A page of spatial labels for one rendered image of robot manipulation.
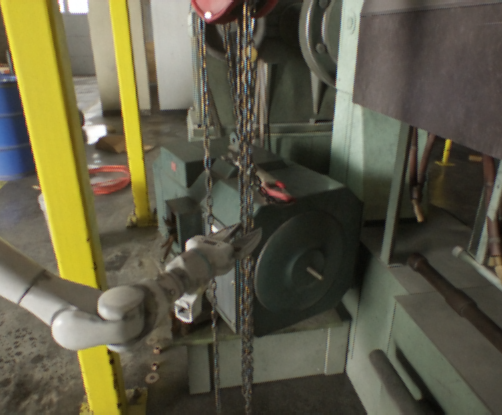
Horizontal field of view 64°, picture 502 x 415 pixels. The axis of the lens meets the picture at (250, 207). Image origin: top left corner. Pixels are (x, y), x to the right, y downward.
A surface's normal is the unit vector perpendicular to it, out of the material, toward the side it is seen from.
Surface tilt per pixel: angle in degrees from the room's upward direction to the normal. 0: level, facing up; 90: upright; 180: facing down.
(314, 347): 90
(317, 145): 90
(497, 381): 0
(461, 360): 0
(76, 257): 90
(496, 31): 90
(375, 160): 72
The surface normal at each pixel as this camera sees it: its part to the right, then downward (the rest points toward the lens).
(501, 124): -0.98, 0.07
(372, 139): 0.17, 0.09
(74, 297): 0.62, -0.71
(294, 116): 0.18, 0.39
